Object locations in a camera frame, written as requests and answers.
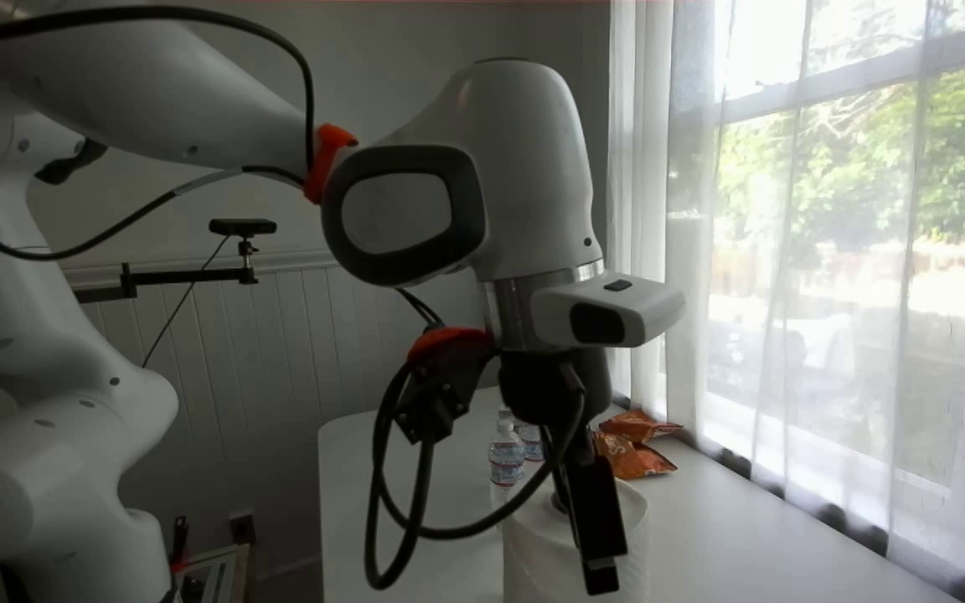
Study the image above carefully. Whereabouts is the camera on mount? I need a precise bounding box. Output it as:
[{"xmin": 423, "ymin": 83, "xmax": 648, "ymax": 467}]
[{"xmin": 70, "ymin": 218, "xmax": 279, "ymax": 305}]

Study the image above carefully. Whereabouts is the white paper towel roll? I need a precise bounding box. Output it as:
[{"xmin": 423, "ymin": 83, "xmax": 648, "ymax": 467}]
[{"xmin": 501, "ymin": 479, "xmax": 650, "ymax": 603}]

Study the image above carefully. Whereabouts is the white sheer curtain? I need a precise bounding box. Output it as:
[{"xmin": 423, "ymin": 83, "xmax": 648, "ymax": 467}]
[{"xmin": 606, "ymin": 0, "xmax": 965, "ymax": 603}]

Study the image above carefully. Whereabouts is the orange chip bag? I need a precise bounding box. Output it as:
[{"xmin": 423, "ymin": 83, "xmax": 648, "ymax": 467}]
[
  {"xmin": 599, "ymin": 410, "xmax": 684, "ymax": 445},
  {"xmin": 592, "ymin": 430, "xmax": 679, "ymax": 482}
]

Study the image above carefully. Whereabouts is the black cable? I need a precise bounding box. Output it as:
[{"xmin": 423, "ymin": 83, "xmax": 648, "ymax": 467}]
[{"xmin": 140, "ymin": 235, "xmax": 233, "ymax": 370}]

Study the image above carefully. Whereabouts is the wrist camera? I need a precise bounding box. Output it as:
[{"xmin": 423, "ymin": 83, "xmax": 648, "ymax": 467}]
[{"xmin": 393, "ymin": 350, "xmax": 493, "ymax": 446}]

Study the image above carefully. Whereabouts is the window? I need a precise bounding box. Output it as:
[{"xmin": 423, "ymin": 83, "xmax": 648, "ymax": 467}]
[{"xmin": 668, "ymin": 0, "xmax": 965, "ymax": 503}]

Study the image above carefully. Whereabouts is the clear water bottle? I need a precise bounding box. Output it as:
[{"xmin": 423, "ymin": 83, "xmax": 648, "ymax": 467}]
[
  {"xmin": 488, "ymin": 417, "xmax": 526, "ymax": 491},
  {"xmin": 516, "ymin": 422, "xmax": 547, "ymax": 466}
]

